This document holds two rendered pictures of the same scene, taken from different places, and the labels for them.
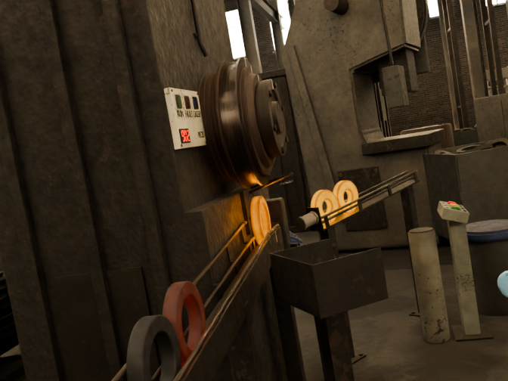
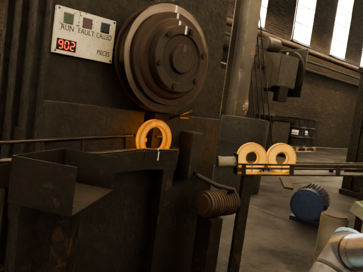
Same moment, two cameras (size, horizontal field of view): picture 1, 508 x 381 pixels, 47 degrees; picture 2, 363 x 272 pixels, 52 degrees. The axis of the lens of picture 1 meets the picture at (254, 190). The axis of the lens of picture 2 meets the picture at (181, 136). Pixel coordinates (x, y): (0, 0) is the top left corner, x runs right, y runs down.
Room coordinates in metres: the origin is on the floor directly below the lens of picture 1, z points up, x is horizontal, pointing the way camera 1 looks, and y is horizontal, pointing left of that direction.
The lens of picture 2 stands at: (0.85, -1.08, 0.92)
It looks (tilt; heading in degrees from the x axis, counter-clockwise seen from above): 5 degrees down; 35
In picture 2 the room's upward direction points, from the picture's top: 8 degrees clockwise
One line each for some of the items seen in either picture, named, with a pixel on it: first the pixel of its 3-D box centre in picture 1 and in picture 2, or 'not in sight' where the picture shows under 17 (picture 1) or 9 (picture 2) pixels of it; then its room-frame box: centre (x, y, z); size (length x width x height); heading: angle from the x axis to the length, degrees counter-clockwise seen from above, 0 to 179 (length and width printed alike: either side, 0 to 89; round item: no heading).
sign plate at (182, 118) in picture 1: (187, 119); (85, 35); (1.84, 0.17, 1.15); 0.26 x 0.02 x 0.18; 167
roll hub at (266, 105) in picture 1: (272, 118); (179, 59); (2.13, -0.11, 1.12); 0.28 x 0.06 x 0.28; 167
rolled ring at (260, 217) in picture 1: (261, 221); (154, 139); (2.15, -0.01, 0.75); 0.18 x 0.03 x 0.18; 167
